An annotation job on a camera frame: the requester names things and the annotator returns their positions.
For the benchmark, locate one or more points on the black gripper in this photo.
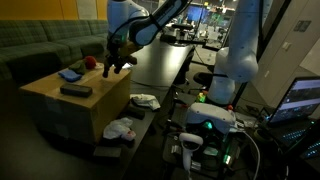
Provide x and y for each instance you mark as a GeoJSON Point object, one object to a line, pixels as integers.
{"type": "Point", "coordinates": [114, 43]}

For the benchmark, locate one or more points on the red and green plush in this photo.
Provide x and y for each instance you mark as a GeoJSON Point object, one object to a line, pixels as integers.
{"type": "Point", "coordinates": [81, 66]}

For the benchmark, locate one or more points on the white towel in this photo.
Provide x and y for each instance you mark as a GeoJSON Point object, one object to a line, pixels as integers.
{"type": "Point", "coordinates": [145, 100]}

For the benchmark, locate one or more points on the large cardboard box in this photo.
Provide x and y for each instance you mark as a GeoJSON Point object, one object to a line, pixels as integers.
{"type": "Point", "coordinates": [79, 118]}

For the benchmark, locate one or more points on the black eraser on box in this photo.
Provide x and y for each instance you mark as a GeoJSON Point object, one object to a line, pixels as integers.
{"type": "Point", "coordinates": [76, 90]}

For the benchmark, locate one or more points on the blue folded cloth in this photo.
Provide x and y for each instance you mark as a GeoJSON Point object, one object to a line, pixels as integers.
{"type": "Point", "coordinates": [69, 75]}

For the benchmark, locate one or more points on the black eraser block far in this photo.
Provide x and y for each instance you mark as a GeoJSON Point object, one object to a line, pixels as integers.
{"type": "Point", "coordinates": [136, 113]}

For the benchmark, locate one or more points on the white crumpled cloth toy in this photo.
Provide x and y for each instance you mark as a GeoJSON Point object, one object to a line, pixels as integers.
{"type": "Point", "coordinates": [119, 128]}

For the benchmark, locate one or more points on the green plaid sofa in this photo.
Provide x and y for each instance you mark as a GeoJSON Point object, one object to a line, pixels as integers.
{"type": "Point", "coordinates": [65, 38]}

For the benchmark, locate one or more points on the white VR controller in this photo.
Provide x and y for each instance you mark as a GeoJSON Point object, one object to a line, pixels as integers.
{"type": "Point", "coordinates": [190, 143]}

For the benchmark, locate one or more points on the white VR headset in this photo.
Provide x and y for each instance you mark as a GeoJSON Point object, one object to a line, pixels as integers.
{"type": "Point", "coordinates": [222, 119]}

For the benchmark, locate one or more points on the open laptop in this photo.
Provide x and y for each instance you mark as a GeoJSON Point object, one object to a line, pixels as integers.
{"type": "Point", "coordinates": [290, 120]}

